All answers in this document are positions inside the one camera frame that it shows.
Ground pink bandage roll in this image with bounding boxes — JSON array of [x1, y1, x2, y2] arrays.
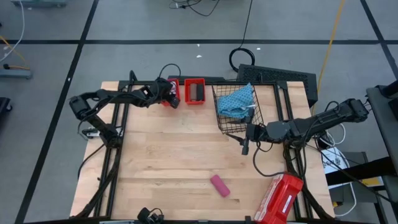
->
[[210, 174, 231, 198]]

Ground white printed box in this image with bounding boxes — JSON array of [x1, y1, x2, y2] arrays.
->
[[321, 147, 351, 175]]

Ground yellow cable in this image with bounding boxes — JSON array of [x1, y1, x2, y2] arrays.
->
[[312, 0, 346, 116]]

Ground black device with cable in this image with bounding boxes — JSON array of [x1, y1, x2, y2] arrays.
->
[[136, 206, 165, 224]]

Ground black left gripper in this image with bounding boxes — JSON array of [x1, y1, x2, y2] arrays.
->
[[146, 79, 181, 110]]

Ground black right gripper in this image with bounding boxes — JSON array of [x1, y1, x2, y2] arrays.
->
[[228, 108, 268, 156]]

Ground white floor cable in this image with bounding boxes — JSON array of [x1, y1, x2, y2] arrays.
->
[[0, 0, 25, 63]]

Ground black floor cables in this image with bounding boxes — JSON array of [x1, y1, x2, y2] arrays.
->
[[169, 0, 220, 17]]

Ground black floor object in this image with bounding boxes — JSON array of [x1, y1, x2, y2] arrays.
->
[[0, 96, 13, 114]]

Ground black wire basket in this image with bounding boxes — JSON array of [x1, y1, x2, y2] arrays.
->
[[211, 81, 264, 135]]

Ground orange floor cable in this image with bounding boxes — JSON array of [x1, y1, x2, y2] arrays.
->
[[0, 34, 32, 70]]

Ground black coiled cable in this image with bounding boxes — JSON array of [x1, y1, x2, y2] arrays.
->
[[228, 0, 256, 73]]

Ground black beam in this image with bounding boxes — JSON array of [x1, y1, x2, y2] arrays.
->
[[325, 156, 398, 187]]

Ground red first aid case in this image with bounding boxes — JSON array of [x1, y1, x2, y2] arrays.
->
[[254, 170, 304, 224]]

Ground black table frame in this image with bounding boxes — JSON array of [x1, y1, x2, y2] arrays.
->
[[71, 70, 335, 224]]

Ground blue patterned cloth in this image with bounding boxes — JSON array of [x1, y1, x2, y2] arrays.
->
[[216, 82, 257, 120]]

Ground red plastic bin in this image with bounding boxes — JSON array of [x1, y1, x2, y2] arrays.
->
[[161, 77, 181, 108], [183, 78, 206, 106]]

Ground black perforated panel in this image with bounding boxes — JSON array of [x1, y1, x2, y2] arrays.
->
[[236, 63, 318, 108]]

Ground grey power strip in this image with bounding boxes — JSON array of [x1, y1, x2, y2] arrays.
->
[[0, 67, 34, 80]]

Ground grey floor object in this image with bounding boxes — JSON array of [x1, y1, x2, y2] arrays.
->
[[11, 0, 68, 8]]

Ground black flat bar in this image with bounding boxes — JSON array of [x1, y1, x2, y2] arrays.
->
[[167, 75, 225, 82]]

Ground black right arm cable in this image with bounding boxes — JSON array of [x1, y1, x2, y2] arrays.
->
[[252, 141, 289, 178]]

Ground grey side desk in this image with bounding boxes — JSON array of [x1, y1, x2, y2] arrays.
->
[[366, 83, 398, 200]]

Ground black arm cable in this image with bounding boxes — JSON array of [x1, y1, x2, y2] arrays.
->
[[252, 141, 289, 178], [76, 143, 106, 180]]

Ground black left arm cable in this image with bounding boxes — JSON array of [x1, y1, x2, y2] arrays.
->
[[76, 143, 106, 180]]

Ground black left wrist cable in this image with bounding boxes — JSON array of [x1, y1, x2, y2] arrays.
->
[[158, 63, 182, 82]]

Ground yellow paper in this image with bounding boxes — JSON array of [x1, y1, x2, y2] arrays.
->
[[360, 176, 386, 188]]

